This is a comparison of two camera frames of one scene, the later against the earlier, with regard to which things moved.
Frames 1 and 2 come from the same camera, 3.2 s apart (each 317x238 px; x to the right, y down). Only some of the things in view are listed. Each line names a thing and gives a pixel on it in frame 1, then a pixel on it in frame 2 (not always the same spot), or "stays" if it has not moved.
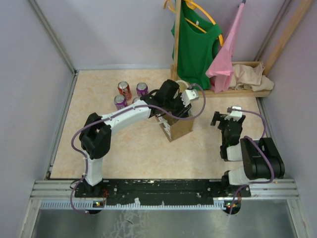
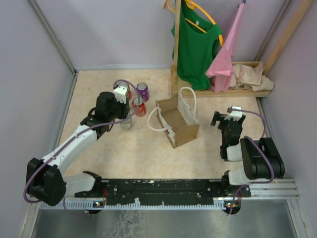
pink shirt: (220, 71) stays
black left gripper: (183, 110) to (125, 109)
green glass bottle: (190, 113) to (127, 124)
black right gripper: (218, 116) stays
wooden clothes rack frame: (231, 92) stays
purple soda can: (142, 89) stays
